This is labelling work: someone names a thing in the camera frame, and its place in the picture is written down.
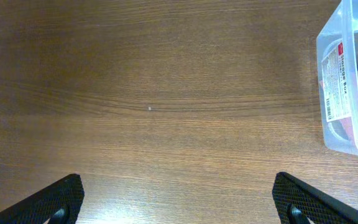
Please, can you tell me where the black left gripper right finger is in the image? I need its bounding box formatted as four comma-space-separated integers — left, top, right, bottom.
272, 172, 358, 224

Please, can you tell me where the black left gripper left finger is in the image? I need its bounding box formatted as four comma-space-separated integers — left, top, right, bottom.
0, 174, 85, 224

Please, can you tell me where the clear plastic storage container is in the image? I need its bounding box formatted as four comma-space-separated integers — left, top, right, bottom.
316, 0, 358, 156

